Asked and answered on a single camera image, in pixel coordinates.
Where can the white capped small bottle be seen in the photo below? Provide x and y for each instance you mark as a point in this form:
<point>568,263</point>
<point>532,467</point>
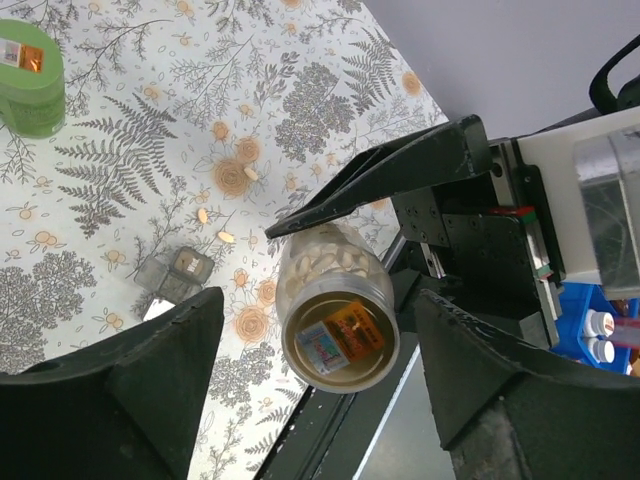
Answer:
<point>598,323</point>

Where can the grey metal tray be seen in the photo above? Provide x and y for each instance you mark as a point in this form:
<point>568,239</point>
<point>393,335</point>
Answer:
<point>400,438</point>

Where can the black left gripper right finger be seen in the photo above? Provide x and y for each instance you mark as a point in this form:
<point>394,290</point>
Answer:
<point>505,409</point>

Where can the blue storage bin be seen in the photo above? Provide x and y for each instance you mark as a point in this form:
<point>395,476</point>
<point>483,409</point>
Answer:
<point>576,299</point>

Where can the spilled cream pill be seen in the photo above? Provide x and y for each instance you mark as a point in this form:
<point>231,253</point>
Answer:
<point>251,174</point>

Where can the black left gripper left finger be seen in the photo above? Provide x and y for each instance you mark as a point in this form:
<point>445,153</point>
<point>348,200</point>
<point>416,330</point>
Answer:
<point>127,407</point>

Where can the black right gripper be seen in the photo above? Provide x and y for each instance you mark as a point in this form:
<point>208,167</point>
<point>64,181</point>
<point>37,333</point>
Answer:
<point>488,243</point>

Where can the green bottle cap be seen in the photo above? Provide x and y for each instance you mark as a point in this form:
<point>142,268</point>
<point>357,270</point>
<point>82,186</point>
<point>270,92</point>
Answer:
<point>32,69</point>

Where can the floral table mat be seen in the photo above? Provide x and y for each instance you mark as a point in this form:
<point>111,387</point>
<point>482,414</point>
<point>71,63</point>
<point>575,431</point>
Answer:
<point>166,103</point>

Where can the grey weekly pill organizer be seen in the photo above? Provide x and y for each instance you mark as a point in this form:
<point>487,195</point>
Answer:
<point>168,284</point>

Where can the clear pill bottle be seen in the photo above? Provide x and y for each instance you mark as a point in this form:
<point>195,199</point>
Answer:
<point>331,248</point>

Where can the green pill bottle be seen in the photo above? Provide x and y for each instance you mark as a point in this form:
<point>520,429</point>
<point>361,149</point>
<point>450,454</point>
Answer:
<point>34,120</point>

